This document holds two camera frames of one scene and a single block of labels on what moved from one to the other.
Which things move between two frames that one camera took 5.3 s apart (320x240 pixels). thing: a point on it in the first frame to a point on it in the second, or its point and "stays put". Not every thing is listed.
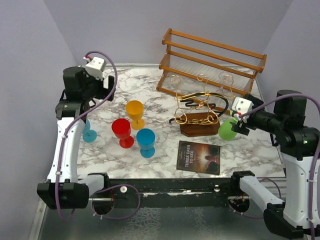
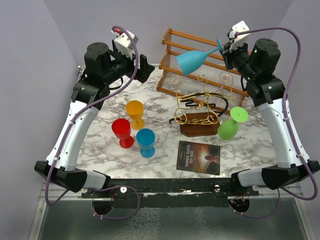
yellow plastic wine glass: [135, 110] stays put
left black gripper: [105, 92] to [141, 74]
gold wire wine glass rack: [198, 113] stays put
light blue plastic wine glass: [89, 135] to [190, 61]
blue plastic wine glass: [146, 138] stays put
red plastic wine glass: [121, 128] stays put
